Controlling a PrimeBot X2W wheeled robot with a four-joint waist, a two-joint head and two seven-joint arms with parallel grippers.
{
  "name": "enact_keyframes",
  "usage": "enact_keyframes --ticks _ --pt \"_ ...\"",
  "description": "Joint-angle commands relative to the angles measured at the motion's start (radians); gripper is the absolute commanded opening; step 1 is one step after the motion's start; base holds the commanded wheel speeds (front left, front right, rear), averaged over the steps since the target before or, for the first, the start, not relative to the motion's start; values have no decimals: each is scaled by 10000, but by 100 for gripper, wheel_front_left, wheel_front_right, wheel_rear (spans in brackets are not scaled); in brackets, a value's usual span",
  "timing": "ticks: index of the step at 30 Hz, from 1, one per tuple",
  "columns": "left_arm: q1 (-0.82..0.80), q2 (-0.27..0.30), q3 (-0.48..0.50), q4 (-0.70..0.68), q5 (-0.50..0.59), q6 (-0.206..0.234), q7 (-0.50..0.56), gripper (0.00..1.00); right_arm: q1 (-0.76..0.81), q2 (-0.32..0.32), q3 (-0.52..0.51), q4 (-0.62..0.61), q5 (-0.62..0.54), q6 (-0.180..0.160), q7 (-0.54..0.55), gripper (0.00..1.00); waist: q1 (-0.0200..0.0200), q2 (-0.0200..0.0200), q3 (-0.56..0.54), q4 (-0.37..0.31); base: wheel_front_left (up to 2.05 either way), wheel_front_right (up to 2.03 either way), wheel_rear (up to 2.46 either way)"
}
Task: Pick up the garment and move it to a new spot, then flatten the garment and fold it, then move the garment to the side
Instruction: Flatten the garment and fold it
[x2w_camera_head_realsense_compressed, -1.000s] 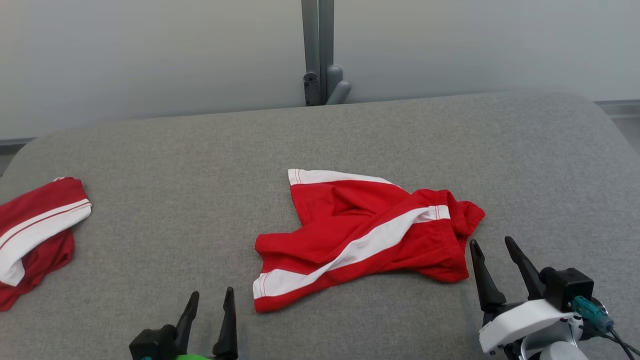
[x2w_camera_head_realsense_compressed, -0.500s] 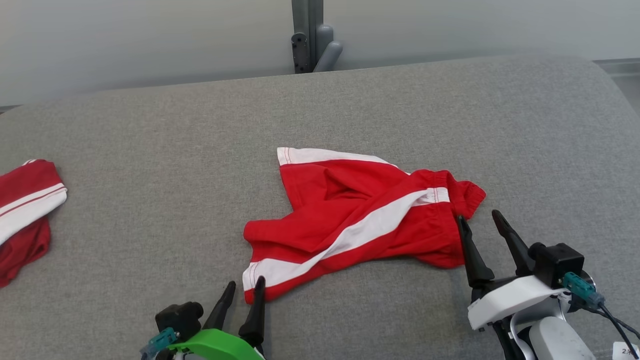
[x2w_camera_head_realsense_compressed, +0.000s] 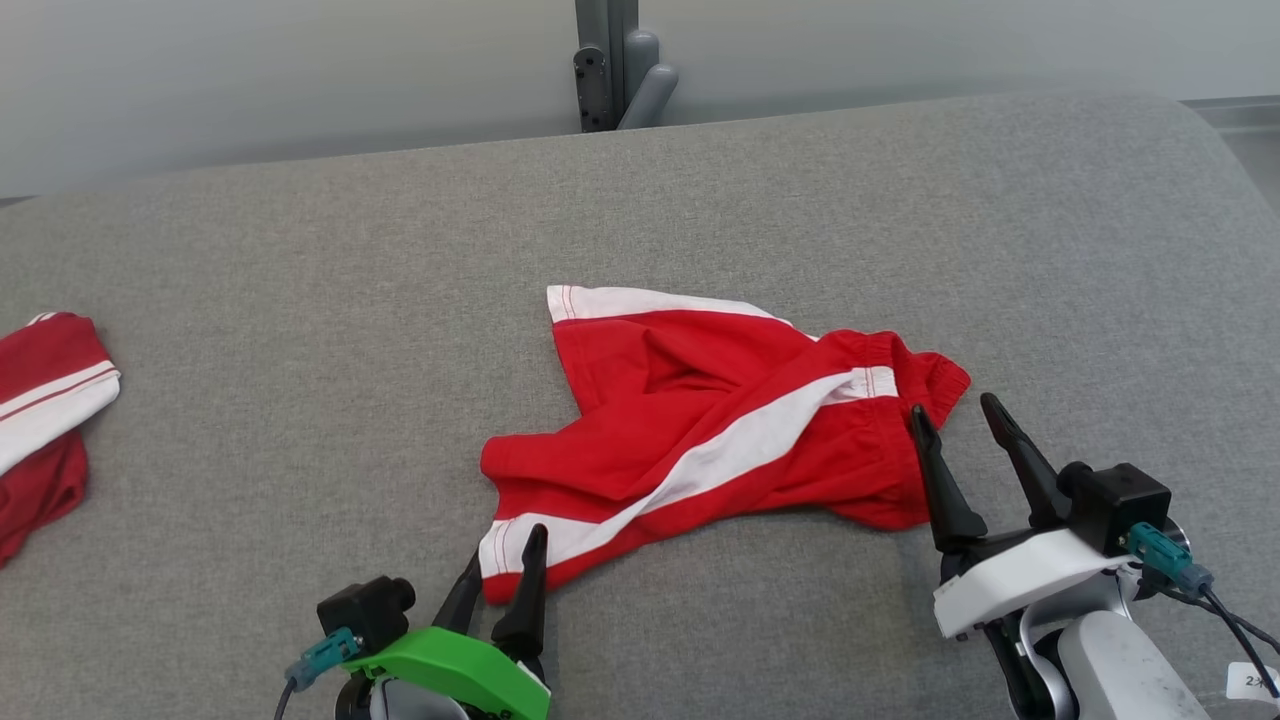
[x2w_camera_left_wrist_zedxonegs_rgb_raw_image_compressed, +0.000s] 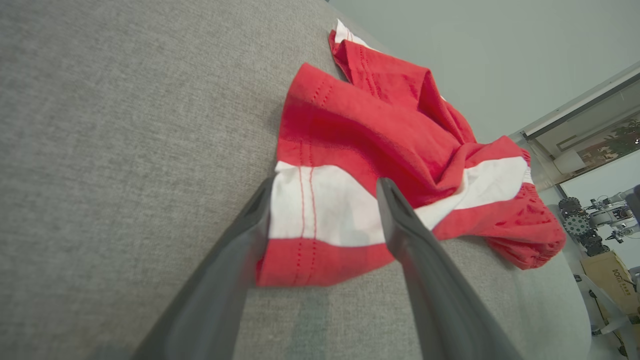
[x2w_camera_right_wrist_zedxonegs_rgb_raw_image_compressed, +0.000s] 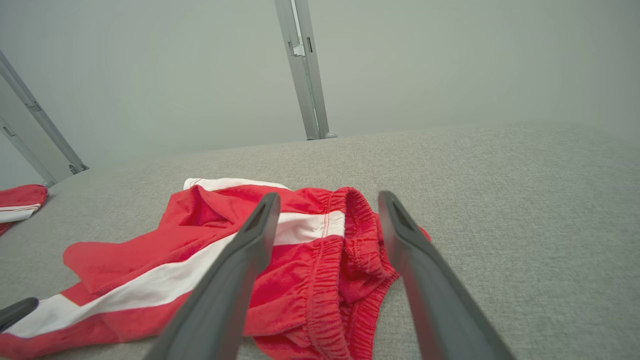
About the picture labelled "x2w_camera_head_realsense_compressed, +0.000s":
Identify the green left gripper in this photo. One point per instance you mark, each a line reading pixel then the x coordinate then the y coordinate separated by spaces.
pixel 470 670

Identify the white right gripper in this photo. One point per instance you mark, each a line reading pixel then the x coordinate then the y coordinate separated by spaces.
pixel 1010 580

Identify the red shorts with white stripe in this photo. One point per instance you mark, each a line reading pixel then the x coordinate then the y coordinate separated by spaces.
pixel 700 400

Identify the red white basketball jersey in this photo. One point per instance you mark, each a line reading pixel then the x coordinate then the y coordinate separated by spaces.
pixel 40 350

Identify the dark grey hinge plate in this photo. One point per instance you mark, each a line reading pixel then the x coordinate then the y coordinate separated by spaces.
pixel 592 90

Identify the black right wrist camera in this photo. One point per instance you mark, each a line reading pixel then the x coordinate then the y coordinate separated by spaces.
pixel 1120 505

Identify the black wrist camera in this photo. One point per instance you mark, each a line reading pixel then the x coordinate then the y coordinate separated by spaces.
pixel 360 610
pixel 1120 505

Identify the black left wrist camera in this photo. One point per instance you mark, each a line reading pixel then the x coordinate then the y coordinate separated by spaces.
pixel 360 610

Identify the grey partition base rail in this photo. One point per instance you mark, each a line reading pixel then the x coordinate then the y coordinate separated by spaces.
pixel 1240 112

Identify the grey metal post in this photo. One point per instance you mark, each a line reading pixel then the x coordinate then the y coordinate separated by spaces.
pixel 620 20

